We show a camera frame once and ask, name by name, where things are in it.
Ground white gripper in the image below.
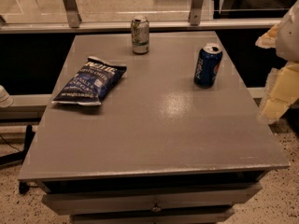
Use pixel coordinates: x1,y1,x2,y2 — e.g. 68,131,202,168
255,0,299,124

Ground blue chip bag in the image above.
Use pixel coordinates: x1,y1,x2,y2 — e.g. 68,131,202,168
52,56,127,106

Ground blue Pepsi can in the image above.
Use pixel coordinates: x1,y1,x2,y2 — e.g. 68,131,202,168
193,43,223,89

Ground white green soda can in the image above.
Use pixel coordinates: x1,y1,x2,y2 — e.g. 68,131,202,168
131,15,150,54

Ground lower grey cabinet drawer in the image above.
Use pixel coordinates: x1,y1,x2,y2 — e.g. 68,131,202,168
71,206,234,224

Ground grey cabinet drawer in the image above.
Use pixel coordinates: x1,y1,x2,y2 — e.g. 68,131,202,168
42,182,262,215
71,206,234,224

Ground metal drawer knob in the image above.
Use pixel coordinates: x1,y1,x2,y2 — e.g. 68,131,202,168
151,204,162,213

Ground white object at left edge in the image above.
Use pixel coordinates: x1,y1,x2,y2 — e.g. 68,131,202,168
0,85,13,108

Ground black stand base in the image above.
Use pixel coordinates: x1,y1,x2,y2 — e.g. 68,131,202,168
0,125,35,194

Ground left metal railing bracket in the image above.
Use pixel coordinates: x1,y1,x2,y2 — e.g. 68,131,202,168
63,0,81,28

